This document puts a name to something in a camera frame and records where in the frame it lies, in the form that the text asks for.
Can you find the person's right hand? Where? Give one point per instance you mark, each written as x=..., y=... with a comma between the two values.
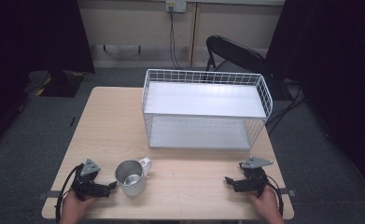
x=268, y=205

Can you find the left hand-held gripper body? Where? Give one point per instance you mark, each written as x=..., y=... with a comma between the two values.
x=87, y=179

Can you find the grey tape strip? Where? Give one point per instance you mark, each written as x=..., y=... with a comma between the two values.
x=49, y=194
x=287, y=192

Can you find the white wall socket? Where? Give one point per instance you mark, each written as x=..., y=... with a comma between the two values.
x=176, y=6

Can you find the black stand base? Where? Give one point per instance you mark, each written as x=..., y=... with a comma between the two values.
x=63, y=84

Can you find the black folding chair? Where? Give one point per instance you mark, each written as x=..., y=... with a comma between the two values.
x=236, y=51

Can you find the person's left hand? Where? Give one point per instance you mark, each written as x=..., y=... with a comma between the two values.
x=74, y=208

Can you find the black curtain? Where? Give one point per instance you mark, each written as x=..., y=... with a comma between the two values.
x=335, y=62
x=30, y=37

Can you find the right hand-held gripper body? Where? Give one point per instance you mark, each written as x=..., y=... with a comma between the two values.
x=254, y=179

